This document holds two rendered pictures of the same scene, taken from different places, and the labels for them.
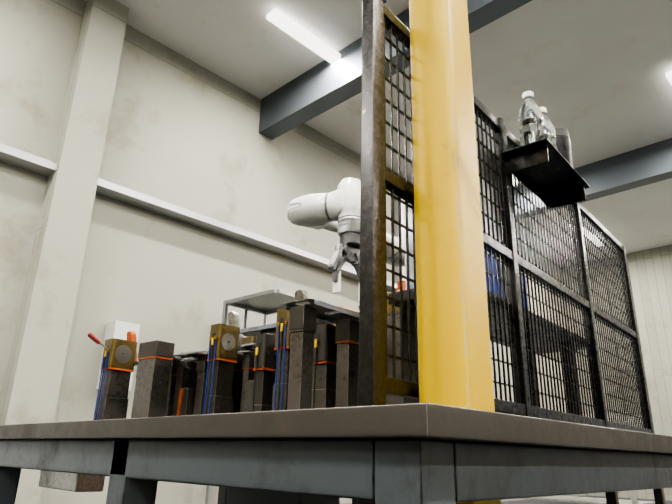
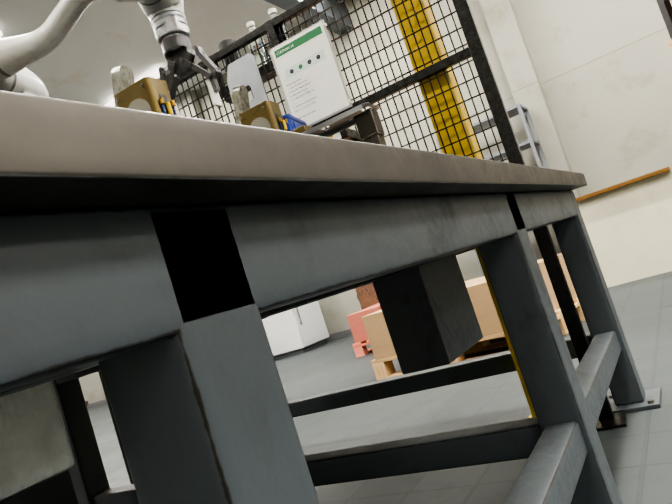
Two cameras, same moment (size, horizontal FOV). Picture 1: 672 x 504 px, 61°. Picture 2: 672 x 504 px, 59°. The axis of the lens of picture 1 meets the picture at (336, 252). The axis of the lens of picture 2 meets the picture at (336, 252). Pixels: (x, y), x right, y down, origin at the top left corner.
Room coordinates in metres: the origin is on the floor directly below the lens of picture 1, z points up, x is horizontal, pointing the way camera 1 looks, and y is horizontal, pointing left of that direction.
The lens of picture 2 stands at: (1.95, 1.46, 0.57)
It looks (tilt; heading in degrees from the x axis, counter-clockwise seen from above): 4 degrees up; 256
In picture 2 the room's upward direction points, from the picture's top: 18 degrees counter-clockwise
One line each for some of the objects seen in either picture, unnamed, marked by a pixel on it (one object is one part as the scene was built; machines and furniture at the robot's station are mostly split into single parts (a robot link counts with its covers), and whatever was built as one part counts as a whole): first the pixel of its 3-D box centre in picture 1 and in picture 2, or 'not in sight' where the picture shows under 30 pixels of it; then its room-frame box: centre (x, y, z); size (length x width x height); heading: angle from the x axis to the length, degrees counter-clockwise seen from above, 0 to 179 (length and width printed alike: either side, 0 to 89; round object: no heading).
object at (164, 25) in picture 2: (350, 228); (171, 30); (1.80, -0.05, 1.37); 0.09 x 0.09 x 0.06
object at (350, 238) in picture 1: (350, 249); (179, 56); (1.80, -0.05, 1.29); 0.08 x 0.07 x 0.09; 140
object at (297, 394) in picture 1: (301, 364); (383, 167); (1.41, 0.08, 0.84); 0.05 x 0.05 x 0.29; 50
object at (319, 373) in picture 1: (323, 377); not in sight; (1.60, 0.03, 0.84); 0.12 x 0.07 x 0.28; 140
